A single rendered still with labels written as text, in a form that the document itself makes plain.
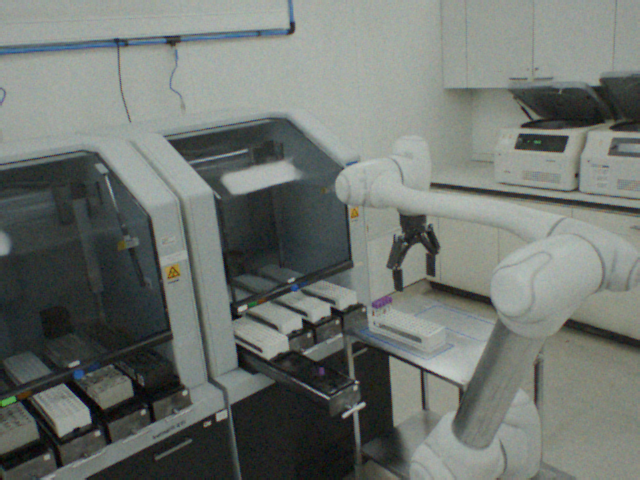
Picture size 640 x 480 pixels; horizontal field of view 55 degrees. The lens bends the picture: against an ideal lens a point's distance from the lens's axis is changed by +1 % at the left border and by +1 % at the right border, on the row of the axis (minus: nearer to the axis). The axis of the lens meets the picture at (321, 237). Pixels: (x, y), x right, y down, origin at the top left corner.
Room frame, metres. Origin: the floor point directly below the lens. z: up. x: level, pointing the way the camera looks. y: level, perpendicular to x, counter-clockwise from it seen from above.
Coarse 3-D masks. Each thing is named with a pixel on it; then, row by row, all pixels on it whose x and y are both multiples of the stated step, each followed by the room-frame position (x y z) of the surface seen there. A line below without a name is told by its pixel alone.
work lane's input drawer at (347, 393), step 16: (240, 352) 2.13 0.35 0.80; (288, 352) 2.06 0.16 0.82; (256, 368) 2.05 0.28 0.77; (272, 368) 1.97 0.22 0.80; (288, 368) 1.96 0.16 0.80; (304, 368) 1.95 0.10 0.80; (288, 384) 1.90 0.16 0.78; (304, 384) 1.84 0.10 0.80; (320, 384) 1.83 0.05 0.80; (336, 384) 1.79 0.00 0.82; (352, 384) 1.81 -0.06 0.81; (320, 400) 1.77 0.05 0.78; (336, 400) 1.75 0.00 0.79; (352, 400) 1.80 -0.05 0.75
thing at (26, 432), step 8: (24, 424) 1.64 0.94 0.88; (32, 424) 1.65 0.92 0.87; (0, 432) 1.61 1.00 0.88; (8, 432) 1.61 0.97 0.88; (16, 432) 1.62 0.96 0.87; (24, 432) 1.63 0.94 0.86; (32, 432) 1.65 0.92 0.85; (0, 440) 1.59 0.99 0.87; (8, 440) 1.61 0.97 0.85; (16, 440) 1.62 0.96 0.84; (24, 440) 1.63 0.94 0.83; (32, 440) 1.64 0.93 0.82; (0, 448) 1.59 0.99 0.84; (8, 448) 1.60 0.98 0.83
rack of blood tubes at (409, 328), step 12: (396, 312) 2.18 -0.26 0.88; (372, 324) 2.15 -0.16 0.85; (384, 324) 2.10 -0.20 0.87; (396, 324) 2.07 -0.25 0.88; (408, 324) 2.06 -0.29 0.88; (420, 324) 2.05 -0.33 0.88; (432, 324) 2.05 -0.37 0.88; (396, 336) 2.06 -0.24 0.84; (408, 336) 2.07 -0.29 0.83; (420, 336) 1.97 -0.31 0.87; (432, 336) 1.96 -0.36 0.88; (444, 336) 2.00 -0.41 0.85; (420, 348) 1.97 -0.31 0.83; (432, 348) 1.96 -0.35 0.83
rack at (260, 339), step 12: (240, 324) 2.24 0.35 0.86; (252, 324) 2.23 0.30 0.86; (240, 336) 2.15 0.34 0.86; (252, 336) 2.12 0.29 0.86; (264, 336) 2.11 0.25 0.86; (276, 336) 2.10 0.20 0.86; (252, 348) 2.11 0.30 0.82; (264, 348) 2.03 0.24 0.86; (276, 348) 2.04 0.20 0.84; (288, 348) 2.08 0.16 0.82
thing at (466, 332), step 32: (448, 320) 2.19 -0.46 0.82; (480, 320) 2.16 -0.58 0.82; (384, 352) 2.00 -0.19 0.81; (416, 352) 1.96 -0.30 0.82; (448, 352) 1.94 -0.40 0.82; (480, 352) 1.91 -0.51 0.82; (352, 416) 2.18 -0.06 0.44; (416, 416) 2.38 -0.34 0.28; (384, 448) 2.17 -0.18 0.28; (416, 448) 2.15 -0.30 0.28
